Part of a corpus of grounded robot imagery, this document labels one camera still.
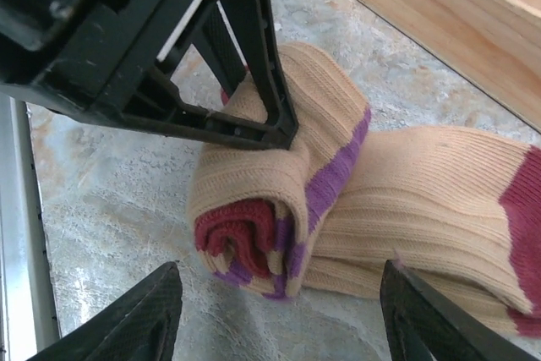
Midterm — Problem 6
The beige sock with red toe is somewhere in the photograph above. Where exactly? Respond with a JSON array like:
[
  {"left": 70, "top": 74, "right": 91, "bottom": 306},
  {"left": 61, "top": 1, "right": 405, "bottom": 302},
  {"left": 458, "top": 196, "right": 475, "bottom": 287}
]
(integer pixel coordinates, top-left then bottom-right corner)
[{"left": 185, "top": 41, "right": 541, "bottom": 339}]

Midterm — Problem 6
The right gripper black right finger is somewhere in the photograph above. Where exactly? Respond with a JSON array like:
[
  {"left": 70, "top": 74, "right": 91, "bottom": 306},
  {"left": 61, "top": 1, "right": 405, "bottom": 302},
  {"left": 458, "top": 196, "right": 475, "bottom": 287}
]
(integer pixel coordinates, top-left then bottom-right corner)
[{"left": 379, "top": 257, "right": 538, "bottom": 361}]

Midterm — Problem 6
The wooden compartment tray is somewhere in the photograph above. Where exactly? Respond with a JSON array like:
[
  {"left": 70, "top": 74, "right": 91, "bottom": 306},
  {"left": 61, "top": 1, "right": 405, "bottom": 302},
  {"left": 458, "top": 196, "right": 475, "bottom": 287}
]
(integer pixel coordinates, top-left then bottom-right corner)
[{"left": 300, "top": 0, "right": 541, "bottom": 134}]

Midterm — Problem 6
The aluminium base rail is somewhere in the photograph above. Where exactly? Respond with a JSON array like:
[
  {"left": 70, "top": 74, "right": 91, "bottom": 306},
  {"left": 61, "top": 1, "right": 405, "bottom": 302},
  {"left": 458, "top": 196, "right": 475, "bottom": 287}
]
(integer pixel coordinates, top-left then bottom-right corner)
[{"left": 0, "top": 94, "right": 61, "bottom": 354}]

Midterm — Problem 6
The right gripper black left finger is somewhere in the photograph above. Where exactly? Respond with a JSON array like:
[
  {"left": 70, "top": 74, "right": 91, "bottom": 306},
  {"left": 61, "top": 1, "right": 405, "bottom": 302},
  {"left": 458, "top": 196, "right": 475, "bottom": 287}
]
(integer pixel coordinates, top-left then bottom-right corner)
[{"left": 25, "top": 261, "right": 183, "bottom": 361}]

